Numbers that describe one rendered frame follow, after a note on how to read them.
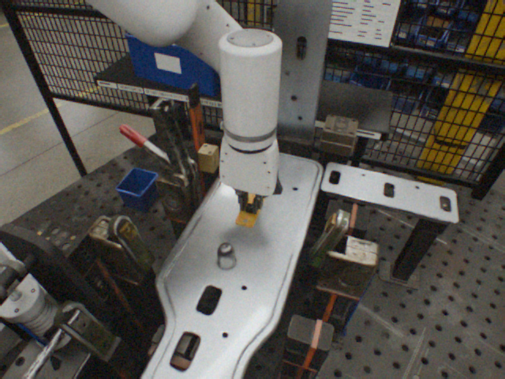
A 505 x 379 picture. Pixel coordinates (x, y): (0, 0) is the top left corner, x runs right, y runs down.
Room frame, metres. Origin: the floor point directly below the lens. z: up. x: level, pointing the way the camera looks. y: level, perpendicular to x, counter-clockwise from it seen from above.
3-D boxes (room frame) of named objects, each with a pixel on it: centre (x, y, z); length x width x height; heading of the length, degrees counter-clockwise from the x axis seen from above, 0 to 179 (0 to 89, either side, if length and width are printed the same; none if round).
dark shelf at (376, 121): (0.91, 0.05, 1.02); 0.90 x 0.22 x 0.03; 71
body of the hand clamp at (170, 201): (0.49, 0.16, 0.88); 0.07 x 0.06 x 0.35; 71
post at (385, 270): (0.45, -0.41, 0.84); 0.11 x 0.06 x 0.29; 71
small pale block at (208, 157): (0.55, 0.10, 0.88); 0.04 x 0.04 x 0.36; 71
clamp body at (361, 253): (0.31, -0.17, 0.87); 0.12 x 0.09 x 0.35; 71
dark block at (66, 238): (0.28, 0.29, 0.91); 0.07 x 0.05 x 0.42; 71
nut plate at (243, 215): (0.44, 0.00, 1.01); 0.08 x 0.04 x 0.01; 161
